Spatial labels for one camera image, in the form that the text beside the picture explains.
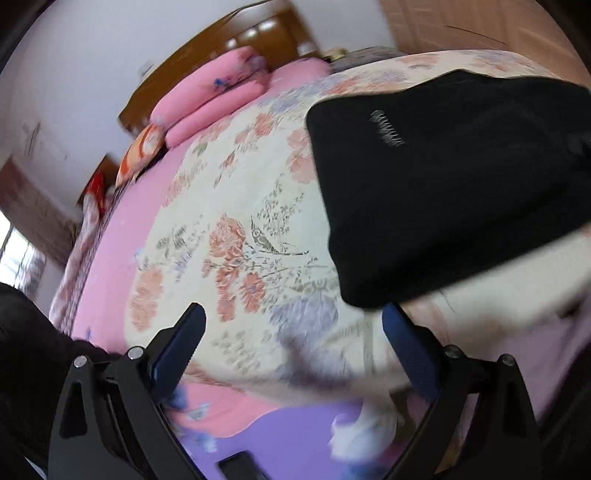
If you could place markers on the purple mat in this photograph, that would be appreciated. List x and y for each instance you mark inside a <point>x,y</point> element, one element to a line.
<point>286,443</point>

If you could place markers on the wooden wardrobe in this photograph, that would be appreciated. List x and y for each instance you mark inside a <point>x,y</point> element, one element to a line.
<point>461,27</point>

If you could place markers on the white air conditioner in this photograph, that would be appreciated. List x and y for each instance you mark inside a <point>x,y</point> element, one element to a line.
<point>37,138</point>

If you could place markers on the patterned curtain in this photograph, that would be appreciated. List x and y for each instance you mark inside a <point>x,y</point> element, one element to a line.
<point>37,207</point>

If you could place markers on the black pants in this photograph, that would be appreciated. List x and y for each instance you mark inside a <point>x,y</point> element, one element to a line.
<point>438,184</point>

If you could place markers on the nightstand with floral cover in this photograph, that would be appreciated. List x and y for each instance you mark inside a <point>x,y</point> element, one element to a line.
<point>369,57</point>

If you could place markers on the floral blanket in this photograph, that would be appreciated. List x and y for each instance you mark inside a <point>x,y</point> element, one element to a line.
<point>240,194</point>

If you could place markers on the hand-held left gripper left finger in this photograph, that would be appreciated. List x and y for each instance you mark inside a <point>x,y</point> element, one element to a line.
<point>178,350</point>

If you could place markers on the floral pink bedding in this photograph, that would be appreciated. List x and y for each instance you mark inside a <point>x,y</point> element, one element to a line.
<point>85,235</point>

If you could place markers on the small items on nightstand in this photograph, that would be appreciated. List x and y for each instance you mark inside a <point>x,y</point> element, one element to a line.
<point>334,54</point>

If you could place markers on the folded pink quilt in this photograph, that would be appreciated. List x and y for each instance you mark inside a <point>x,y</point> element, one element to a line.
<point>203,92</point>

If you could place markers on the orange patterned pillow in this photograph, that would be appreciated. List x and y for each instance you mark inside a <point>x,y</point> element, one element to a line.
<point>141,152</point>

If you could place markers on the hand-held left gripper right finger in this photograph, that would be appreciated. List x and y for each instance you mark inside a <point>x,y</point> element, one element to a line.
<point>411,353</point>

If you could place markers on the person's dark clothing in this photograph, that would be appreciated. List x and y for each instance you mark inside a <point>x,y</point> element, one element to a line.
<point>27,350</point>

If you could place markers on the window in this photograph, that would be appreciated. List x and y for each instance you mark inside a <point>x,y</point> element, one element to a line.
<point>11,249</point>

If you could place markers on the small wooden bedside cabinet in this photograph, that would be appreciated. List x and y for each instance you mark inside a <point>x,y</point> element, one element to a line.
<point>108,164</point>

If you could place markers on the white slipper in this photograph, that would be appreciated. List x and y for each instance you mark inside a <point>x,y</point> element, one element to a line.
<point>364,431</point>

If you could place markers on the red pillow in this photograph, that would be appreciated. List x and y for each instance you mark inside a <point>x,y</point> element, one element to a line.
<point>95,187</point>

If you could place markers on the pink bed sheet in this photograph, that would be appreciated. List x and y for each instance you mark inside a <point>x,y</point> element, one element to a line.
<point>106,258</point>

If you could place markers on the wooden headboard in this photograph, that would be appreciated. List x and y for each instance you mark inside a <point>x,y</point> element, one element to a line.
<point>194,50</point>

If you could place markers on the white wall socket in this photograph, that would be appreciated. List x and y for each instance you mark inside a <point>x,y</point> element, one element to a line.
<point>146,68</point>

